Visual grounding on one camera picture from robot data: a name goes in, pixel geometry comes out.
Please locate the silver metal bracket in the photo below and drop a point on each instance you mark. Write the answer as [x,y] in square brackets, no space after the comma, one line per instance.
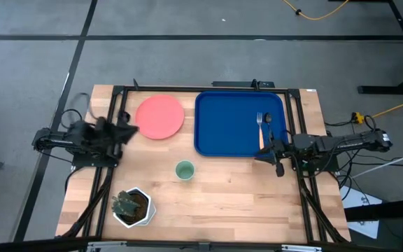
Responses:
[105,245]
[301,248]

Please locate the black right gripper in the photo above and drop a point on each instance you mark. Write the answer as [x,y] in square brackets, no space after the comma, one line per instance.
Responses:
[282,148]

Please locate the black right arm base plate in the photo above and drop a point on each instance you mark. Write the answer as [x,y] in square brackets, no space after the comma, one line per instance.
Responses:
[324,167]

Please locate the black furniture block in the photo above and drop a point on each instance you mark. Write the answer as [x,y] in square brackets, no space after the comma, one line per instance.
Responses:
[397,224]

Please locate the green cup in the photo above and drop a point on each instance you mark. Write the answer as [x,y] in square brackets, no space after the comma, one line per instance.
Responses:
[185,171]

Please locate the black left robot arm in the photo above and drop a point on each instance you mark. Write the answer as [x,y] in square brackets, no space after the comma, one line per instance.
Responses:
[58,140]

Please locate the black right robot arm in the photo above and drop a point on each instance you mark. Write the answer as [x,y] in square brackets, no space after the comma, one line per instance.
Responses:
[345,141]

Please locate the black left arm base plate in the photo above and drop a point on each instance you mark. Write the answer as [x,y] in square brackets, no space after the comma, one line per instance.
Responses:
[94,161]

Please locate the pink round plate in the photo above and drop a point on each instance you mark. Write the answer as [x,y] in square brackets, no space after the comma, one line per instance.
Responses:
[159,117]

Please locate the blue plastic tray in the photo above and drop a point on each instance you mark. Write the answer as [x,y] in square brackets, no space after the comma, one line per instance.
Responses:
[229,122]

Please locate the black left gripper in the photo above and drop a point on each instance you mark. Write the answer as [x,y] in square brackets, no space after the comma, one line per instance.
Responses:
[121,131]

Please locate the green cactus plant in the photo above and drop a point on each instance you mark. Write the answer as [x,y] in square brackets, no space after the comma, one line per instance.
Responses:
[124,206]

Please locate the black aluminium table frame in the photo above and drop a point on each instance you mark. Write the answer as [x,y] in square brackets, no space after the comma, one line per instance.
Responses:
[205,88]

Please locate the white hexagonal planter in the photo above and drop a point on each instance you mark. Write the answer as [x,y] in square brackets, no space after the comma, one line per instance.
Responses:
[152,210]

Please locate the white paper sheet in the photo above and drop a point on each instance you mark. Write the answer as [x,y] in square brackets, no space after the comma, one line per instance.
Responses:
[357,201]

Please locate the black spoon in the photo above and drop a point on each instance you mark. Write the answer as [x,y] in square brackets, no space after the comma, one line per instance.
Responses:
[268,117]

